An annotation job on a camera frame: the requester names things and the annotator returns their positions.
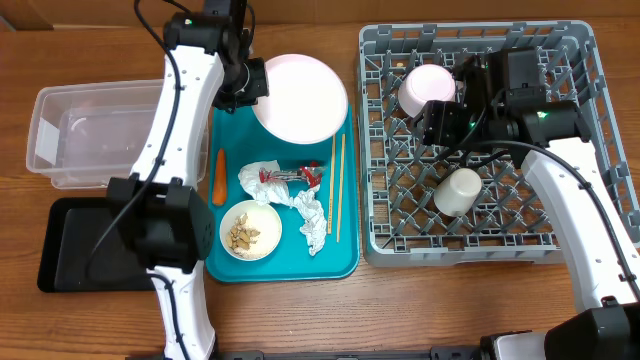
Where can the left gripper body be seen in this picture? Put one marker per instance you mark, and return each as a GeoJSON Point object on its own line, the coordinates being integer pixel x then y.
{"type": "Point", "coordinates": [244, 83]}

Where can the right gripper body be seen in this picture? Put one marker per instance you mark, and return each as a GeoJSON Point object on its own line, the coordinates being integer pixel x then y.
{"type": "Point", "coordinates": [456, 129]}

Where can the pink bowl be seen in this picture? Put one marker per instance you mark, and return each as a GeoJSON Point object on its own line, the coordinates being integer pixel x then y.
{"type": "Point", "coordinates": [425, 83]}

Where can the large pink plate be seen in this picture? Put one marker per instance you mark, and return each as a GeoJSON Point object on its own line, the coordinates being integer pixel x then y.
{"type": "Point", "coordinates": [307, 101]}

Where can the white cup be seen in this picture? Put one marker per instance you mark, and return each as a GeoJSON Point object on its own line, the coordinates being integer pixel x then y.
{"type": "Point", "coordinates": [455, 195]}

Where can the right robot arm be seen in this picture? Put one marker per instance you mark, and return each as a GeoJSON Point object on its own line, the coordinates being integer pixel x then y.
{"type": "Point", "coordinates": [506, 109]}

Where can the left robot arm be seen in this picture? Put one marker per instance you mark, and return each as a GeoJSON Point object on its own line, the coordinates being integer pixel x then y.
{"type": "Point", "coordinates": [157, 210]}

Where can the grey dishwasher rack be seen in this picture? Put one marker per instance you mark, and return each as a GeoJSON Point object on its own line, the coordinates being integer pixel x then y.
{"type": "Point", "coordinates": [425, 207]}

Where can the orange carrot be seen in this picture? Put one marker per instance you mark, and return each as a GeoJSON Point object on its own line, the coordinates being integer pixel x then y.
{"type": "Point", "coordinates": [220, 187]}

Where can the red snack wrapper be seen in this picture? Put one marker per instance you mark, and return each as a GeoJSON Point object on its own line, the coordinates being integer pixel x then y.
{"type": "Point", "coordinates": [311, 174]}

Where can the left wooden chopstick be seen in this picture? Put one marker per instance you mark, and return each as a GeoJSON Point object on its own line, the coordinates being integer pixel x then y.
{"type": "Point", "coordinates": [331, 186]}

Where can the teal plastic tray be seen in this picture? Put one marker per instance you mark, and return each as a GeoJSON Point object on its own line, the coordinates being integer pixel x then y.
{"type": "Point", "coordinates": [245, 141]}

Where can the crumpled white tissue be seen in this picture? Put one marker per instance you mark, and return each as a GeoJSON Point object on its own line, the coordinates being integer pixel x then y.
{"type": "Point", "coordinates": [296, 195]}

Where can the small bowl with food scraps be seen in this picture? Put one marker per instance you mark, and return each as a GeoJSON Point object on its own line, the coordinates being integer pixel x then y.
{"type": "Point", "coordinates": [250, 231]}

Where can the clear plastic bin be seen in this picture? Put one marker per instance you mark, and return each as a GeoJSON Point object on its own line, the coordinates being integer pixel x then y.
{"type": "Point", "coordinates": [82, 135]}

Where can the black plastic tray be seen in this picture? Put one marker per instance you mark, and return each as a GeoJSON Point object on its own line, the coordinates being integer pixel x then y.
{"type": "Point", "coordinates": [75, 224]}

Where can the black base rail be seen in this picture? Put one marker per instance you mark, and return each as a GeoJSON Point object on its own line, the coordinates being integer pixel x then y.
{"type": "Point", "coordinates": [435, 353]}

